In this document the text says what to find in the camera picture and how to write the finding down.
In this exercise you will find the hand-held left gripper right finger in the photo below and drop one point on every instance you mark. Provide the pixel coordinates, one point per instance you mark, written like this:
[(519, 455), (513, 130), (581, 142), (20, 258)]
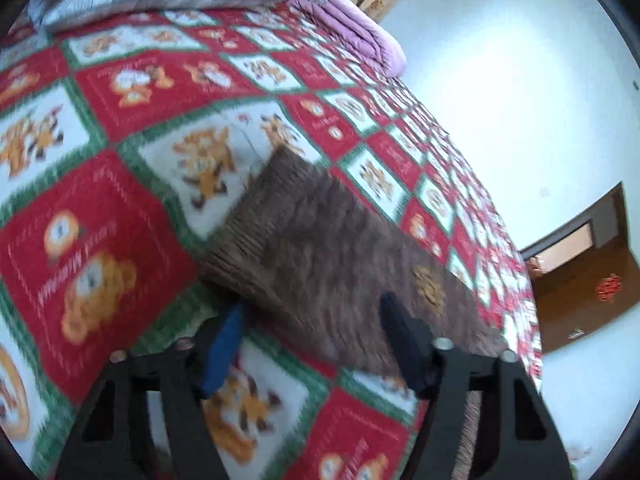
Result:
[(406, 342)]

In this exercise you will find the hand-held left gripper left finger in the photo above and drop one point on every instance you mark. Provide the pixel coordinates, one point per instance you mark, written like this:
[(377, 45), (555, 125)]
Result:
[(222, 347)]

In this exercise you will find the brown knitted sweater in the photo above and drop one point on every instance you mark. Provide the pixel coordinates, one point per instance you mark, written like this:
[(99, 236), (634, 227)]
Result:
[(325, 240)]

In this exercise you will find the brown wooden door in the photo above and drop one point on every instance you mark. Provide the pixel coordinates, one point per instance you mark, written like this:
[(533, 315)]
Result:
[(595, 305)]

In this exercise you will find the red printed blanket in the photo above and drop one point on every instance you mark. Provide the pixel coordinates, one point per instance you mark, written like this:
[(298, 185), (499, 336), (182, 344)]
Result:
[(95, 200)]

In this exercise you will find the red door ornament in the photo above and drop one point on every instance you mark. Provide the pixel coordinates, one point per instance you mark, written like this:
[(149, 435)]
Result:
[(609, 288)]

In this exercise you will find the folded purple blanket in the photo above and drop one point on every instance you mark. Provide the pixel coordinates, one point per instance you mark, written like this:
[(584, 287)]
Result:
[(355, 30)]

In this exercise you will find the grey patterned pillow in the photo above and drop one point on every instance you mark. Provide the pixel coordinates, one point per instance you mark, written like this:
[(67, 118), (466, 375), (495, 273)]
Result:
[(125, 2)]

